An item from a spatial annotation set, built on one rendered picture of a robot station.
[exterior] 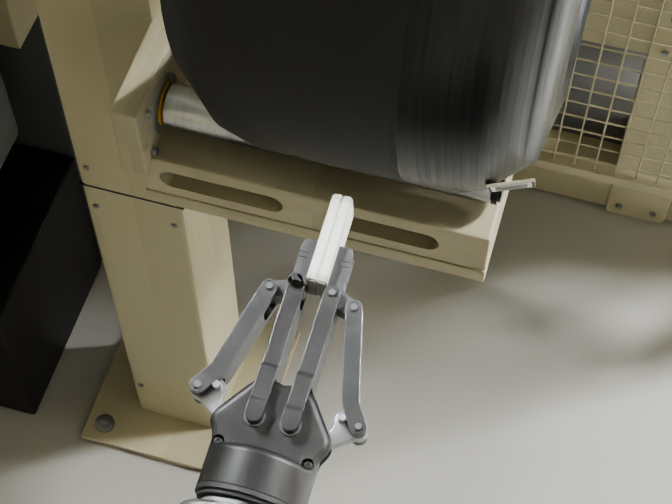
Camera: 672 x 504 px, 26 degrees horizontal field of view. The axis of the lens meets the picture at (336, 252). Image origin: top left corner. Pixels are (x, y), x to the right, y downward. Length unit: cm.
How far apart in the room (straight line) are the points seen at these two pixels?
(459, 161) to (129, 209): 71
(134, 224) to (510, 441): 76
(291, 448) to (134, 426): 129
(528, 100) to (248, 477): 35
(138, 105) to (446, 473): 101
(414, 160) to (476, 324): 122
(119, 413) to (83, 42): 88
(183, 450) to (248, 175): 87
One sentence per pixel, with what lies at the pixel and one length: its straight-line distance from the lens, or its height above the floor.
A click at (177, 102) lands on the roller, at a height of 92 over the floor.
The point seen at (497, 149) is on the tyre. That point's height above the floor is 114.
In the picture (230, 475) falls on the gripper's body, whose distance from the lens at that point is 96.
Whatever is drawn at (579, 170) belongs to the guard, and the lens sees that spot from 214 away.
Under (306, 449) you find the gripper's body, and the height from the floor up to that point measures 114.
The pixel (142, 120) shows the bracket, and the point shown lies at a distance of 140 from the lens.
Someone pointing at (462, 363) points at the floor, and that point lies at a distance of 231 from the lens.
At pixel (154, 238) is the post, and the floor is 54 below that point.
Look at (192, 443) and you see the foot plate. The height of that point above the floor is 1.
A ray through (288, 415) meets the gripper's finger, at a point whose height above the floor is 116.
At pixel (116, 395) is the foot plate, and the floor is 1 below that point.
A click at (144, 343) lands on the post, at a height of 24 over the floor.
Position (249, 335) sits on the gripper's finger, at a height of 115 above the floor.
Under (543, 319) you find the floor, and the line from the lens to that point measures 236.
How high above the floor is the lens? 204
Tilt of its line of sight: 58 degrees down
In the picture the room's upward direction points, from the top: straight up
